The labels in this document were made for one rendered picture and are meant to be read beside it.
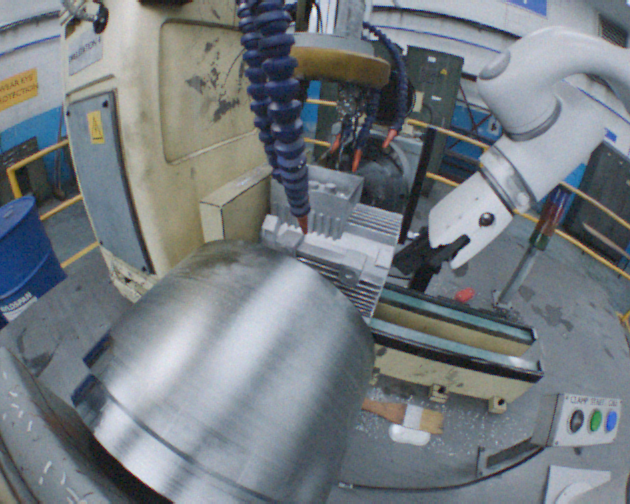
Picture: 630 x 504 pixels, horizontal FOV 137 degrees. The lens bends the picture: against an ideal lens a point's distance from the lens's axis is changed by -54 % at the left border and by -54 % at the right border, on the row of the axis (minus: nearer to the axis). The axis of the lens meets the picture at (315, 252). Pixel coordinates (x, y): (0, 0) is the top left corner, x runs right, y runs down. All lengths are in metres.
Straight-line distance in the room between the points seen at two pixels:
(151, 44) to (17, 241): 1.34
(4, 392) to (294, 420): 0.21
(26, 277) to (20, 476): 1.49
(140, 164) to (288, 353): 0.31
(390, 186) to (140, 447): 0.60
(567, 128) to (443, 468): 0.55
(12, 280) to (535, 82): 1.79
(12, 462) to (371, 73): 0.46
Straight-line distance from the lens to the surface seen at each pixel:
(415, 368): 0.55
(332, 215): 0.38
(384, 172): 0.61
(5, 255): 1.59
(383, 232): 0.39
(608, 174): 5.78
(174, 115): 0.42
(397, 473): 0.53
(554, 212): 0.79
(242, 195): 0.36
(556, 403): 0.40
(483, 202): 0.30
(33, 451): 0.20
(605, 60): 0.29
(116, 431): 0.17
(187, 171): 0.45
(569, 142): 0.32
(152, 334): 0.18
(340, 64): 0.31
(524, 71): 0.27
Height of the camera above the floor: 1.30
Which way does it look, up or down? 37 degrees down
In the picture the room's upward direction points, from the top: 7 degrees clockwise
